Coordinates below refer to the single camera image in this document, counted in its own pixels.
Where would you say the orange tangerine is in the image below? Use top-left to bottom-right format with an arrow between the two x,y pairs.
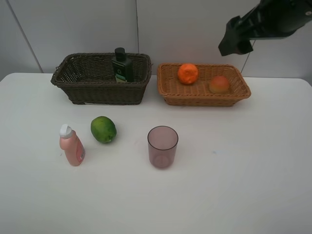
177,63 -> 199,85

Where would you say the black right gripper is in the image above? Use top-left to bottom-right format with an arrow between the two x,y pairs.
218,0 -> 312,56

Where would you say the orange wicker basket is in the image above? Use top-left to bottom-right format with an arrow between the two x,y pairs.
157,63 -> 251,107

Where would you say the dark green shampoo bottle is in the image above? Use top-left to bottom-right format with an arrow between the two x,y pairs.
112,47 -> 134,82

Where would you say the green lime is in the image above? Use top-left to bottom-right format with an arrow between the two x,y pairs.
91,116 -> 117,143

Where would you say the pink lotion bottle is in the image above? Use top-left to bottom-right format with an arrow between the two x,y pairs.
59,124 -> 85,166

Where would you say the dark brown wicker basket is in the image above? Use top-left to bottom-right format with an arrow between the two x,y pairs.
51,53 -> 152,105

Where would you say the purple translucent plastic cup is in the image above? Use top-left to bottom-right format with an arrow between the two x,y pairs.
147,126 -> 179,169

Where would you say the red yellow peach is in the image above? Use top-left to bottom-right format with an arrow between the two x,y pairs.
209,76 -> 230,94

